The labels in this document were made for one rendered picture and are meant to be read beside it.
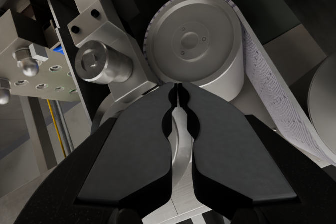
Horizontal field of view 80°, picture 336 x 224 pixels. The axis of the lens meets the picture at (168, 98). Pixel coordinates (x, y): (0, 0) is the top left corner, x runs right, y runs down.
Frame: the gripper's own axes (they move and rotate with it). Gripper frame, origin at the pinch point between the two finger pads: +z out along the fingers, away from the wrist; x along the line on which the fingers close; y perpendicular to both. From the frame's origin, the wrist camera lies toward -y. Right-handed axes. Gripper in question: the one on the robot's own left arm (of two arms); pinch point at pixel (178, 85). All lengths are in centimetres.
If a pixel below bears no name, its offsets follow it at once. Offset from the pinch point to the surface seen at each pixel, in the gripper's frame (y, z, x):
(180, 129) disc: 9.8, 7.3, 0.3
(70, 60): 5.3, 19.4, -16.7
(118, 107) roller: 9.0, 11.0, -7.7
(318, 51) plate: 11, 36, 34
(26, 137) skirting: 204, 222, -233
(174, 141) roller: 10.8, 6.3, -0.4
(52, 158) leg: 70, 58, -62
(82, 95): 9.3, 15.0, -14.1
